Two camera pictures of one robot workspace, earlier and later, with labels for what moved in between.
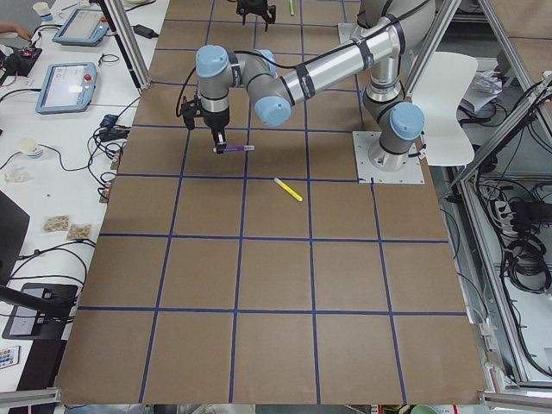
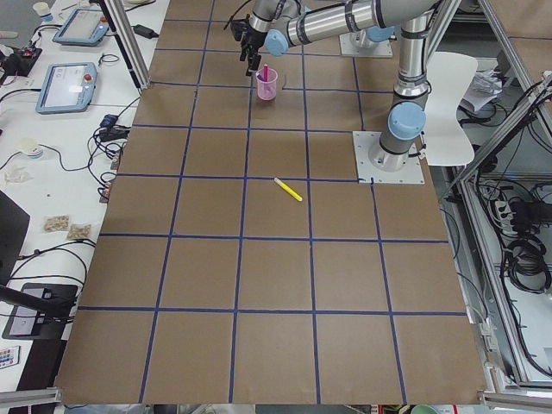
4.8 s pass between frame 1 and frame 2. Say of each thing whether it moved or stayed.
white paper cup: stayed
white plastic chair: stayed
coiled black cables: stayed
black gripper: moved
